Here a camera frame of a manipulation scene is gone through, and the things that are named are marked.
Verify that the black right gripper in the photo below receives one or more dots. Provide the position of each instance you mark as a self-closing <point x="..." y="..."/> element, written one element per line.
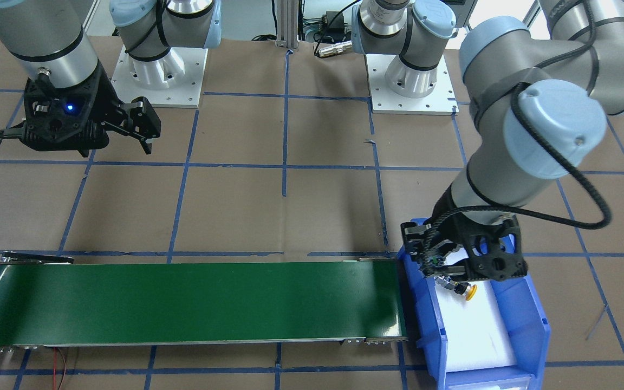
<point x="104" y="95"/>

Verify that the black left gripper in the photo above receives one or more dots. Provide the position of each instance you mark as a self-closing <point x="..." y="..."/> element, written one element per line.
<point x="449" y="226"/>

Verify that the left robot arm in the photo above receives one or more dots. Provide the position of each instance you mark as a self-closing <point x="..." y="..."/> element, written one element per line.
<point x="539" y="107"/>

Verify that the white foam pad bin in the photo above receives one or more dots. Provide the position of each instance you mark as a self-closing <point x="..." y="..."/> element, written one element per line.
<point x="476" y="335"/>

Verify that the blue bin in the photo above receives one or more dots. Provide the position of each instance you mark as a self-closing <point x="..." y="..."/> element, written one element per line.
<point x="524" y="319"/>

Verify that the green conveyor belt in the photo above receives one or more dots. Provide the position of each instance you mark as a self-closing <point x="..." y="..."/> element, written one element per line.
<point x="69" y="305"/>

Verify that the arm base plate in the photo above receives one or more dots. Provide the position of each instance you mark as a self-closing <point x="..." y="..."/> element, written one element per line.
<point x="398" y="89"/>
<point x="174" y="81"/>

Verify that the aluminium frame post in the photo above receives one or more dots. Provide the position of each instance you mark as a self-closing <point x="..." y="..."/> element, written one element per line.
<point x="287" y="16"/>

